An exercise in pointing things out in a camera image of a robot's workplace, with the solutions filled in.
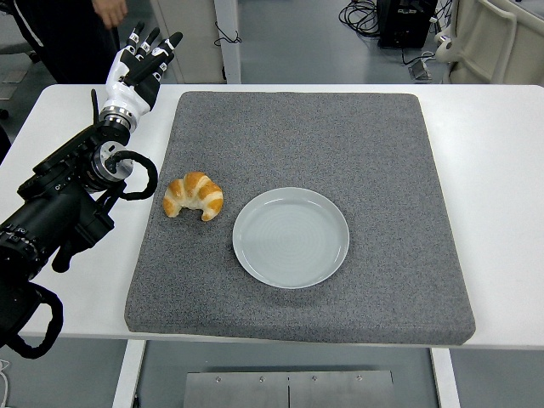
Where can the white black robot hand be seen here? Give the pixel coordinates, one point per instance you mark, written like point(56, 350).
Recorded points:
point(127, 95)

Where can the golden brown croissant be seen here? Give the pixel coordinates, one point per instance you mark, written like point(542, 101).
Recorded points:
point(200, 191)

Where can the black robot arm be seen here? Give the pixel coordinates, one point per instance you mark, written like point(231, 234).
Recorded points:
point(42, 212)

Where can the pale grey round plate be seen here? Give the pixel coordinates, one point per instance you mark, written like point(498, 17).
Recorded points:
point(291, 238)

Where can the grey metal plate with screws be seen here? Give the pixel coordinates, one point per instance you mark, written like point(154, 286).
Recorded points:
point(238, 391)

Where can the person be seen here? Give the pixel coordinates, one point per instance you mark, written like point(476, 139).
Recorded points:
point(72, 42)

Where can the person's hand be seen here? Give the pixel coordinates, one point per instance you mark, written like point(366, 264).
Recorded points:
point(112, 13)

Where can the white cabinet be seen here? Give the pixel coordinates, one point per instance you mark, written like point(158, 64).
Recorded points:
point(200, 51)

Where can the grey speckled square mat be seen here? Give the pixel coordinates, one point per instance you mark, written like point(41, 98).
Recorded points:
point(340, 149)

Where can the black computer case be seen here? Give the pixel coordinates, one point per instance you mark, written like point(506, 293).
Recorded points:
point(404, 25)

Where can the small grey floor pedal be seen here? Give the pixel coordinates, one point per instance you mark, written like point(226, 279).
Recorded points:
point(421, 71)

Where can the cream white frame structure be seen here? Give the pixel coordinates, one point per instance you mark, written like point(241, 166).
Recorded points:
point(489, 42)

